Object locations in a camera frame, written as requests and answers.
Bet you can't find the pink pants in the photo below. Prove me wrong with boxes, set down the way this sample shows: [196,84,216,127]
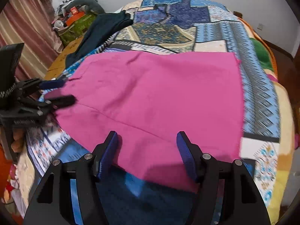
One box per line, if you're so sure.
[45,51,244,192]

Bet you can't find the wooden lap desk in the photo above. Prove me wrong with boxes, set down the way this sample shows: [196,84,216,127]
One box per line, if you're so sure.
[44,36,83,80]

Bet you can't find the green fabric storage box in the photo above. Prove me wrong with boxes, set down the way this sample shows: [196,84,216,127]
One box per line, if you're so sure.
[57,12,97,47]

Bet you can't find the blue patchwork bedspread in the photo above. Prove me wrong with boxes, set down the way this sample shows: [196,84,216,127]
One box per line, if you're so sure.
[25,0,282,225]

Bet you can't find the striped pink curtain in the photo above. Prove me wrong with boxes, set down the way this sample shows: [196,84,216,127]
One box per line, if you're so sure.
[1,0,63,80]

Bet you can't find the orange box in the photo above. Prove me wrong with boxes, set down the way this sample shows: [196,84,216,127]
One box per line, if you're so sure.
[66,12,86,26]

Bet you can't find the yellow fleece blanket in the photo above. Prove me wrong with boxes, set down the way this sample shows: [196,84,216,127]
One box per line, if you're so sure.
[238,16,297,224]

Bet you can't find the dark teal folded garment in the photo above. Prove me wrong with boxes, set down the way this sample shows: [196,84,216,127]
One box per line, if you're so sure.
[65,11,133,68]

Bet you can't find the grey neck pillow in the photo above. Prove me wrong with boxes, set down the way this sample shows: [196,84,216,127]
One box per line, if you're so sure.
[66,0,105,14]

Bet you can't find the white wall socket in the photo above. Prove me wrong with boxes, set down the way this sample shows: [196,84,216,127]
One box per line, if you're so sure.
[257,23,264,31]

